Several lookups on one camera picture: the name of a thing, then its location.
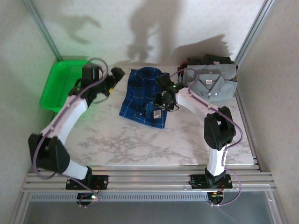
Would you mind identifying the blue plaid long sleeve shirt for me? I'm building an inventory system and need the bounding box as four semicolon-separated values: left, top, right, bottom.
118;67;171;129

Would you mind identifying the grey shirt with label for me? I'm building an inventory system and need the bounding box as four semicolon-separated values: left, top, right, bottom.
186;73;239;102

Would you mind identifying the red and dark folded shirt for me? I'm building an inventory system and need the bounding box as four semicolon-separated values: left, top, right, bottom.
177;61;189;81

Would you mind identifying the green plastic basket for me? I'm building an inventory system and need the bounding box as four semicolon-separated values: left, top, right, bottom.
39;60;94;112

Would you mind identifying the dark olive folded shirt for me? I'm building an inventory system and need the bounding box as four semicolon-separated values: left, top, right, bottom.
188;54;235;66

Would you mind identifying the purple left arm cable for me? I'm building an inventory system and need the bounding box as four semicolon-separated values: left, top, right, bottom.
31;57;109;208

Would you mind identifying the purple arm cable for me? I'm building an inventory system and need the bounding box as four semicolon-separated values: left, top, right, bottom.
31;57;109;208
169;67;245;207

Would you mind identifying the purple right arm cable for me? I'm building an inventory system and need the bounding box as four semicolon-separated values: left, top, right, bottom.
169;67;245;207

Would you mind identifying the aluminium corner post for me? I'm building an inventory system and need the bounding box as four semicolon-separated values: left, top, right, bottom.
234;0;276;65
22;0;63;62

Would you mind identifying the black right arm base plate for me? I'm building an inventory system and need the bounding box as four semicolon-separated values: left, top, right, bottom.
189;174;233;190

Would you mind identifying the aluminium rail frame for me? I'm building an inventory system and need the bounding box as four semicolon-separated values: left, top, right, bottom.
22;164;275;193

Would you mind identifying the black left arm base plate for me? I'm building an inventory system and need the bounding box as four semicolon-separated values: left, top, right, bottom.
65;175;110;190

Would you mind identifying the grey slotted cable duct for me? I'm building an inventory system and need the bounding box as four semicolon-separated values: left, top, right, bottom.
30;192;208;203

